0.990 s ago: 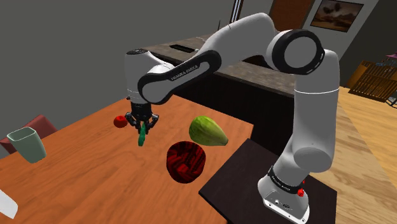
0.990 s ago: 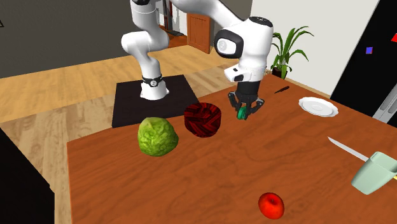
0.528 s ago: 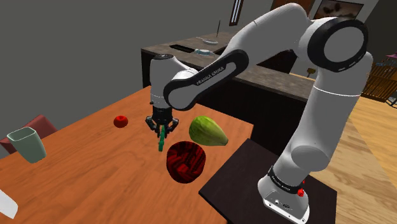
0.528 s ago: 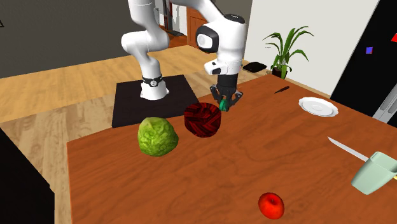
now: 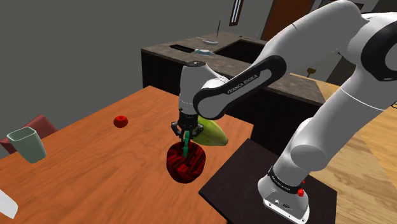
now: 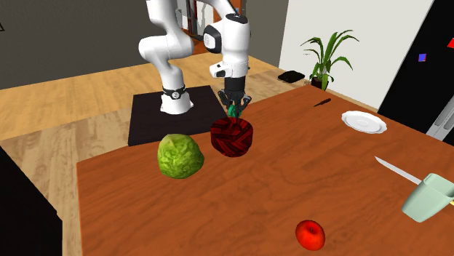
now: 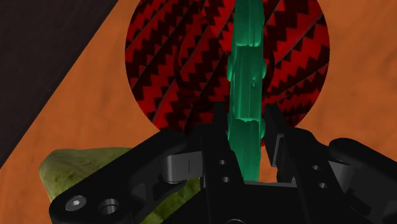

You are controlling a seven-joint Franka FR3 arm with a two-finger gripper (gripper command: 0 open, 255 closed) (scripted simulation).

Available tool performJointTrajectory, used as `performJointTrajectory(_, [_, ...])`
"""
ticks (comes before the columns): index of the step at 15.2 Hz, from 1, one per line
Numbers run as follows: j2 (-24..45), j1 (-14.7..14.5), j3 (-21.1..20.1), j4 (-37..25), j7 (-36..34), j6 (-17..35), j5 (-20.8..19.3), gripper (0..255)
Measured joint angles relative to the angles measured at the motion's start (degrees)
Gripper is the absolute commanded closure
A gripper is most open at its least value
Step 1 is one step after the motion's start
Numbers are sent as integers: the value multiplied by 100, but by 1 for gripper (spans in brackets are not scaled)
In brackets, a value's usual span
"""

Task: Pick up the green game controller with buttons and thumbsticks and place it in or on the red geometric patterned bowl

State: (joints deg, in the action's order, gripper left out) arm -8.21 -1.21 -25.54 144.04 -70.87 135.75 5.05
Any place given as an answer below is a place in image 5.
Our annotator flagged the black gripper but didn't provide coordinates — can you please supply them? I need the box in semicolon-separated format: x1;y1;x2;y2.
171;111;204;139

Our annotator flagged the red black patterned apple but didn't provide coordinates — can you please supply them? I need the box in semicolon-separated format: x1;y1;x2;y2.
166;130;207;185

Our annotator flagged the yellow green fruit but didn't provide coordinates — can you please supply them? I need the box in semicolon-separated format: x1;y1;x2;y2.
196;115;230;148

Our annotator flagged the small red apple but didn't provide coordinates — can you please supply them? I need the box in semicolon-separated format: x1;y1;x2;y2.
113;115;129;129

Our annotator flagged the dark robot stand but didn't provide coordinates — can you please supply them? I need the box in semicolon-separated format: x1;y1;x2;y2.
198;138;338;224

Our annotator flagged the dark kitchen counter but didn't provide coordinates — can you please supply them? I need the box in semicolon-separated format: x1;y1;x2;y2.
141;31;327;157

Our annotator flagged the orange wooden table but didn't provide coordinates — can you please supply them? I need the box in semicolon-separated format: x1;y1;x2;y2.
0;85;254;224

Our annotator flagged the narrow window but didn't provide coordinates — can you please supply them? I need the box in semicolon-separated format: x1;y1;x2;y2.
228;0;244;27

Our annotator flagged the red chair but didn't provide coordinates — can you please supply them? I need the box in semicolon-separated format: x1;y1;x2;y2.
0;114;59;155

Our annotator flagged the brown door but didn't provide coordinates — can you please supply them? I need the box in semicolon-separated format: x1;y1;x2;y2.
260;0;316;42

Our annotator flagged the pale green cup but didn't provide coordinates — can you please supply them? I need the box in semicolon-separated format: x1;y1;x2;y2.
6;126;48;164

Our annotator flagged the white flat object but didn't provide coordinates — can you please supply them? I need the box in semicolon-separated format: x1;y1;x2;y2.
0;188;19;220

